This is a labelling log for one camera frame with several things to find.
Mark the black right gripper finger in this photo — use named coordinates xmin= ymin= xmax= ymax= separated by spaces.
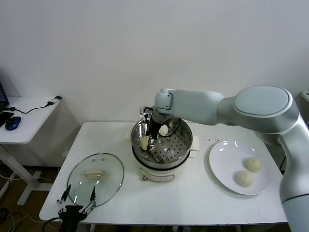
xmin=147 ymin=135 xmax=159 ymax=153

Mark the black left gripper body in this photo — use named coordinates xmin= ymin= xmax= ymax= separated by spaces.
xmin=58 ymin=204 xmax=85 ymax=232

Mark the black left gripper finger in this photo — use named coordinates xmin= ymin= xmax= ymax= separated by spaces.
xmin=56 ymin=184 xmax=72 ymax=214
xmin=79 ymin=185 xmax=97 ymax=215

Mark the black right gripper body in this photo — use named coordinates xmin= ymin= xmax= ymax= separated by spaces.
xmin=148 ymin=120 xmax=162 ymax=141

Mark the glass lid with white handle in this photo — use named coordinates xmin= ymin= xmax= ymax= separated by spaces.
xmin=67 ymin=152 xmax=125 ymax=209

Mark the stainless steel steamer basket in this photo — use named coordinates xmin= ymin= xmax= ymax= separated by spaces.
xmin=130 ymin=113 xmax=194 ymax=170

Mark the white electric cooker pot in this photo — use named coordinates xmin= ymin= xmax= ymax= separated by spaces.
xmin=124 ymin=127 xmax=201 ymax=183

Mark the white round plate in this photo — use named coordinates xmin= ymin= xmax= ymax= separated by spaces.
xmin=208 ymin=140 xmax=271 ymax=196

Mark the white side desk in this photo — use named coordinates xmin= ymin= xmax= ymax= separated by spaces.
xmin=0 ymin=96 xmax=62 ymax=206

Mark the blue computer mouse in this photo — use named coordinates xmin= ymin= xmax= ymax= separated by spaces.
xmin=5 ymin=116 xmax=22 ymax=132

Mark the dark laptop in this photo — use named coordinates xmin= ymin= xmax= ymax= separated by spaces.
xmin=0 ymin=81 xmax=11 ymax=112

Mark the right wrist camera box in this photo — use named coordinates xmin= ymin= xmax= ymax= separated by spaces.
xmin=140 ymin=106 xmax=153 ymax=122

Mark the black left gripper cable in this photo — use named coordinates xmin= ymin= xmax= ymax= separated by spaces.
xmin=42 ymin=217 xmax=61 ymax=232

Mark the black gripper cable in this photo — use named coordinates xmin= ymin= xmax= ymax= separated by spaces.
xmin=168 ymin=117 xmax=183 ymax=139
xmin=42 ymin=217 xmax=61 ymax=232

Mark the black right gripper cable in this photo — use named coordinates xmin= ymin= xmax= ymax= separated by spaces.
xmin=168 ymin=117 xmax=183 ymax=139

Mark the black floor cable bundle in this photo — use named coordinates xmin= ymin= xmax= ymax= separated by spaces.
xmin=0 ymin=207 xmax=32 ymax=232

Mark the black adapter cable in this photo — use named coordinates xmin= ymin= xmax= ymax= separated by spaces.
xmin=8 ymin=100 xmax=56 ymax=115

